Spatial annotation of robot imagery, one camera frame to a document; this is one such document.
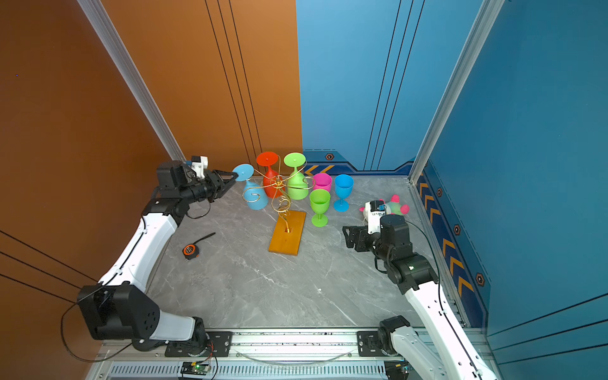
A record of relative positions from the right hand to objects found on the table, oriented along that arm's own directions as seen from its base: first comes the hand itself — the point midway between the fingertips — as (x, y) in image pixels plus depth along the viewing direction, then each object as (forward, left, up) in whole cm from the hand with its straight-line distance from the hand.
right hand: (352, 227), depth 73 cm
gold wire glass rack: (+13, +24, -2) cm, 27 cm away
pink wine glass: (+28, +9, -6) cm, 30 cm away
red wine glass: (+12, +25, +8) cm, 28 cm away
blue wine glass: (+27, -1, -9) cm, 28 cm away
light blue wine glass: (+14, +32, 0) cm, 35 cm away
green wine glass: (+22, +10, -13) cm, 27 cm away
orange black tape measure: (+3, +60, -20) cm, 63 cm away
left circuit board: (-34, +48, -25) cm, 64 cm away
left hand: (+14, +36, +10) cm, 40 cm away
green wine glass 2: (+14, +17, +4) cm, 22 cm away
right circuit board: (-34, -12, -25) cm, 44 cm away
